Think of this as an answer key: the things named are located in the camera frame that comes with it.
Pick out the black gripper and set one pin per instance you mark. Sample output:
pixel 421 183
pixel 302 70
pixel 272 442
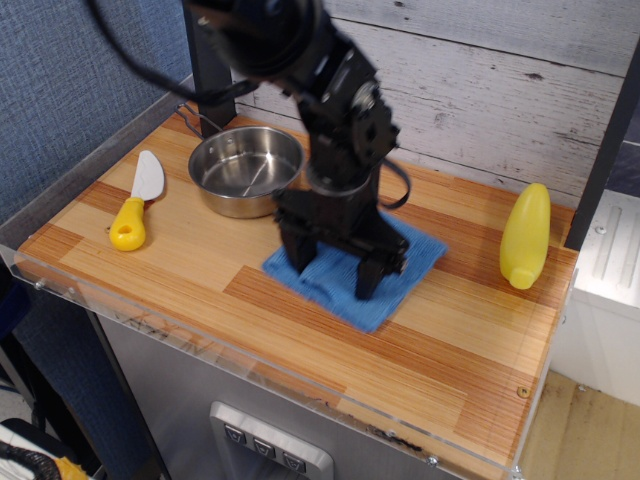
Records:
pixel 348 220

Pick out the blue towel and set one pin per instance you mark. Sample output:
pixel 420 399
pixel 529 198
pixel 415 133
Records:
pixel 330 279

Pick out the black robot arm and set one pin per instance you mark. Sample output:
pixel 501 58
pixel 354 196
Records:
pixel 295 46

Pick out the stainless steel pan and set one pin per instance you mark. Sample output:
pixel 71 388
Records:
pixel 238 170

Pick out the yellow plastic bottle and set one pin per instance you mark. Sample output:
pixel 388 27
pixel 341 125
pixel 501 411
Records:
pixel 526 236

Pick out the silver button control panel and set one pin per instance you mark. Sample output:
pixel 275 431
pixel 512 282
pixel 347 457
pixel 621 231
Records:
pixel 232 427

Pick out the stainless steel cabinet front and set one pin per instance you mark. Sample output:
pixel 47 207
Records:
pixel 200 400

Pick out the clear acrylic front guard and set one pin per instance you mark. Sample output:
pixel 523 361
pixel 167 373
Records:
pixel 475 398

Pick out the white appliance on right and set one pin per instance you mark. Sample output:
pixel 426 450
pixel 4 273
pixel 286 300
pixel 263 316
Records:
pixel 597 343

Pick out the yellow object bottom left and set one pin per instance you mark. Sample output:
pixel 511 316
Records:
pixel 69 470

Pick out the yellow handled toy knife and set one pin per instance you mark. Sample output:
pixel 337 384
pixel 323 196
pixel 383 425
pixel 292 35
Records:
pixel 128 232

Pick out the black vertical post right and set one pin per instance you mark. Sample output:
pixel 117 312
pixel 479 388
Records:
pixel 611 143

